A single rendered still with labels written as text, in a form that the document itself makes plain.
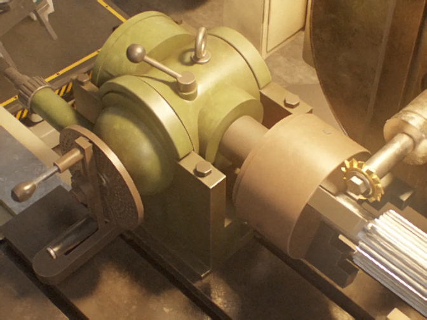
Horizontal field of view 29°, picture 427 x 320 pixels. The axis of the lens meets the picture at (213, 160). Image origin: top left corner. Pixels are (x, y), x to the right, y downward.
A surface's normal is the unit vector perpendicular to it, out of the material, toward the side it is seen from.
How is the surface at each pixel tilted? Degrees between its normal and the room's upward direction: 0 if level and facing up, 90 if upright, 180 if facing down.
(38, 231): 0
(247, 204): 80
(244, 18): 90
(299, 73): 0
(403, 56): 90
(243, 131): 19
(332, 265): 65
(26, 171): 0
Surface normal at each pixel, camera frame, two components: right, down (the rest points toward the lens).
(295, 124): 0.11, -0.73
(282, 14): 0.71, 0.54
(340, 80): -0.71, 0.54
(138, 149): -0.07, 0.23
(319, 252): -0.64, 0.22
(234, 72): 0.41, -0.21
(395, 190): -0.06, -0.59
